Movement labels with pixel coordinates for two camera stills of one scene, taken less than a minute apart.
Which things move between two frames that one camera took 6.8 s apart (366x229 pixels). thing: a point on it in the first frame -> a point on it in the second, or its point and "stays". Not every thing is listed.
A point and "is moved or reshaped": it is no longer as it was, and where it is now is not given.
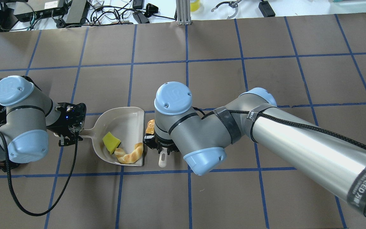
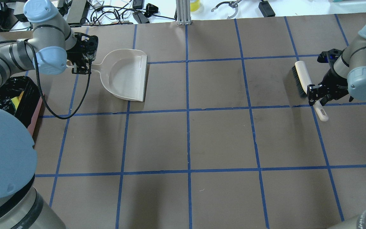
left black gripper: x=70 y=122 -> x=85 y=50
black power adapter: x=140 y=17 stays
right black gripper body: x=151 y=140 -> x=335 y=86
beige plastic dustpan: x=127 y=124 -> x=123 y=72
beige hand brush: x=163 y=157 -> x=302 y=79
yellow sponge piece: x=111 y=142 is moved or reshaped
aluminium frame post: x=183 y=12 stays
